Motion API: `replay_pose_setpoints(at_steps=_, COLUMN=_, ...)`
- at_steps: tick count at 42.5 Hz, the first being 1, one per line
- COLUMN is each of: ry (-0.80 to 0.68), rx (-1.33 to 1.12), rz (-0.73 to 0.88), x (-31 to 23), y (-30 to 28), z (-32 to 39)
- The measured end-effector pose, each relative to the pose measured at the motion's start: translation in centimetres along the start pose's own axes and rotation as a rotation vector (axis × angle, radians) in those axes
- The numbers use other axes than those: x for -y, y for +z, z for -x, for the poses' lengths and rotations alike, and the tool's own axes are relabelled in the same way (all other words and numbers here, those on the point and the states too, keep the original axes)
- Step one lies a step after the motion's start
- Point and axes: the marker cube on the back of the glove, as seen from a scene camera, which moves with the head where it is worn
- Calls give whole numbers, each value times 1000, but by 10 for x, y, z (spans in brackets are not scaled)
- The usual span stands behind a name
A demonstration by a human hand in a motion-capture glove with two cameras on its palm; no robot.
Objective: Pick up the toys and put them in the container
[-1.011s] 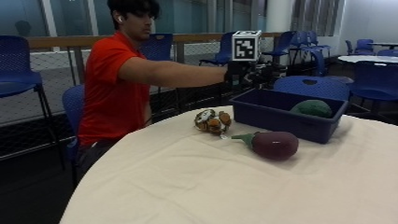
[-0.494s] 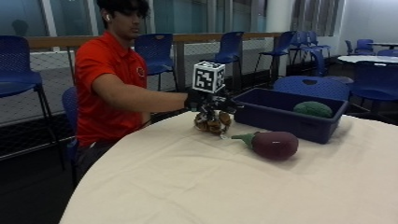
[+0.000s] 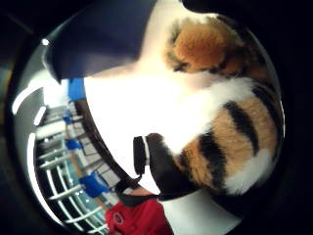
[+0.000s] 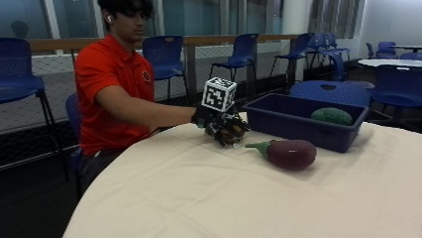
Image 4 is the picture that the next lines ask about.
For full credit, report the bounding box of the green plush vegetable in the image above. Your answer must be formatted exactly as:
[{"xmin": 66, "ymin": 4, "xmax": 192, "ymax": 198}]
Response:
[{"xmin": 311, "ymin": 107, "xmax": 355, "ymax": 127}]

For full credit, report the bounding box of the white tablecloth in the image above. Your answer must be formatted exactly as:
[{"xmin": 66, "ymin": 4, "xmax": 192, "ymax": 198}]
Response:
[{"xmin": 63, "ymin": 112, "xmax": 422, "ymax": 238}]

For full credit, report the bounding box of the blue plastic bin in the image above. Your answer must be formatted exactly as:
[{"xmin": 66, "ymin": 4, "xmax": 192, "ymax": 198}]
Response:
[{"xmin": 241, "ymin": 92, "xmax": 371, "ymax": 154}]

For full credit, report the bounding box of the round white table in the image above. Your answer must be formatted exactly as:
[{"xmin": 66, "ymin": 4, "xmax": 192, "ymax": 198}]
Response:
[{"xmin": 357, "ymin": 58, "xmax": 422, "ymax": 69}]

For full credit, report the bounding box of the the person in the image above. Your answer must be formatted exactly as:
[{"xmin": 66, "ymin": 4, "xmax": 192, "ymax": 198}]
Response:
[{"xmin": 72, "ymin": 0, "xmax": 199, "ymax": 192}]

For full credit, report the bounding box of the purple plush eggplant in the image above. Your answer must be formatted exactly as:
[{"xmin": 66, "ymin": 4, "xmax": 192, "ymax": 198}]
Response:
[{"xmin": 244, "ymin": 139, "xmax": 319, "ymax": 172}]

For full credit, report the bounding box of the wooden railing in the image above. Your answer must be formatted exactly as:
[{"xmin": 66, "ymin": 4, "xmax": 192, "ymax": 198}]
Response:
[{"xmin": 26, "ymin": 34, "xmax": 305, "ymax": 54}]

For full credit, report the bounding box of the blue chair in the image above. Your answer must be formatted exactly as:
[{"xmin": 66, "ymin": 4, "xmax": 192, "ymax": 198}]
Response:
[
  {"xmin": 399, "ymin": 52, "xmax": 422, "ymax": 61},
  {"xmin": 365, "ymin": 41, "xmax": 400, "ymax": 60},
  {"xmin": 208, "ymin": 33, "xmax": 261, "ymax": 92},
  {"xmin": 289, "ymin": 79, "xmax": 376, "ymax": 108},
  {"xmin": 268, "ymin": 32, "xmax": 316, "ymax": 83},
  {"xmin": 305, "ymin": 32, "xmax": 333, "ymax": 68},
  {"xmin": 368, "ymin": 64, "xmax": 422, "ymax": 127},
  {"xmin": 0, "ymin": 37, "xmax": 68, "ymax": 179},
  {"xmin": 142, "ymin": 35, "xmax": 192, "ymax": 103},
  {"xmin": 307, "ymin": 32, "xmax": 353, "ymax": 82},
  {"xmin": 66, "ymin": 93, "xmax": 84, "ymax": 199}
]

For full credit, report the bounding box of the white marker cube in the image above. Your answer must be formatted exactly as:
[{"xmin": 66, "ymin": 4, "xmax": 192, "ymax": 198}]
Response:
[{"xmin": 202, "ymin": 76, "xmax": 239, "ymax": 113}]

